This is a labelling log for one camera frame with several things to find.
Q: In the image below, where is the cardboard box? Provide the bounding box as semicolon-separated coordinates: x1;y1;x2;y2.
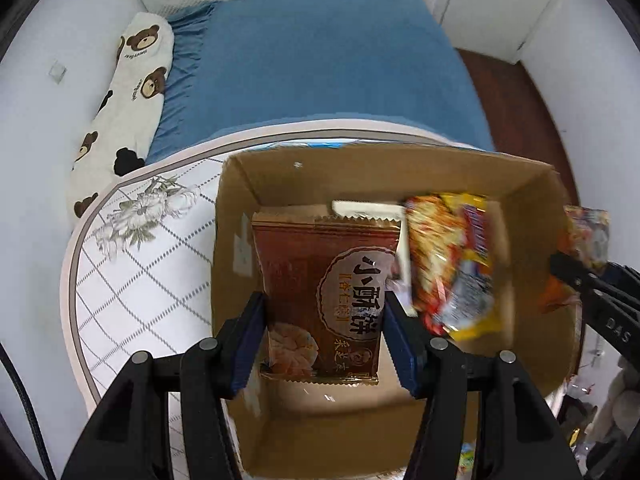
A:
210;142;583;480

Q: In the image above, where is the white chocolate stick packet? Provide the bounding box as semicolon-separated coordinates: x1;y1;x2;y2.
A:
331;200;418;318

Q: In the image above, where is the orange cartoon snack packet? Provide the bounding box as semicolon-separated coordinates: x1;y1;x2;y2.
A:
540;204;612;313

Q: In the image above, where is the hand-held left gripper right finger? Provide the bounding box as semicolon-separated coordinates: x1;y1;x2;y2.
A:
382;290;583;480

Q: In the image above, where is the black cable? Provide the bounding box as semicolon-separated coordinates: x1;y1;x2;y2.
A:
0;342;56;480

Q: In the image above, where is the white wardrobe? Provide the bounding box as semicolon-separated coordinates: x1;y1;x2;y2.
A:
432;0;571;66

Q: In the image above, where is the yellow red noodle packet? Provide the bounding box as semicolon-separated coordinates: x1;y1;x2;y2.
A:
402;192;506;343

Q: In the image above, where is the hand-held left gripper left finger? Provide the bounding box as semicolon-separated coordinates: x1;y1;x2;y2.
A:
60;290;268;480

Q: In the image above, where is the brown biscuit packet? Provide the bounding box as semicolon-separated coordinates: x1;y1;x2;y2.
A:
250;210;403;386

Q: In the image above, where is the bear print pillow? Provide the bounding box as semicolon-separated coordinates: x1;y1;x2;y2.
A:
66;11;176;221

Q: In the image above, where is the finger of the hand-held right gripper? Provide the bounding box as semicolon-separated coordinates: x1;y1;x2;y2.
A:
605;261;640;301
547;251;608;311

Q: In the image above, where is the round floral table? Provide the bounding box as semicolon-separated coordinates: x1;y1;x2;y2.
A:
60;119;583;480

